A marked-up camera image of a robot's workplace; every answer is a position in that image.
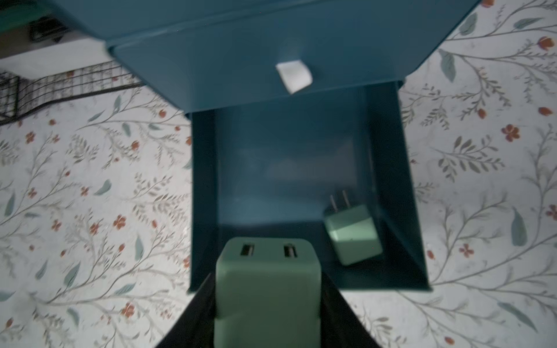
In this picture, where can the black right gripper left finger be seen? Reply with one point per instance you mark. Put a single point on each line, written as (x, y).
(195, 327)

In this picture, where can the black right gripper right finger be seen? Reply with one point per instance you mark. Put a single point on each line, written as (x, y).
(340, 326)

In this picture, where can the green plug cube front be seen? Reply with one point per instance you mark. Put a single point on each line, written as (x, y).
(268, 294)

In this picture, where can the green plug cube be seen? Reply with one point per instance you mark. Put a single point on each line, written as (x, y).
(352, 231)
(268, 294)

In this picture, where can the teal bottom drawer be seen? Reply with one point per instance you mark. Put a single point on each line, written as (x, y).
(270, 169)

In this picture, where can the white drawer knob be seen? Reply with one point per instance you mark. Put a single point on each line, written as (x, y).
(295, 75)

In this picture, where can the black wire desk rack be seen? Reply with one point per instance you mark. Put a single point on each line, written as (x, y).
(21, 97)

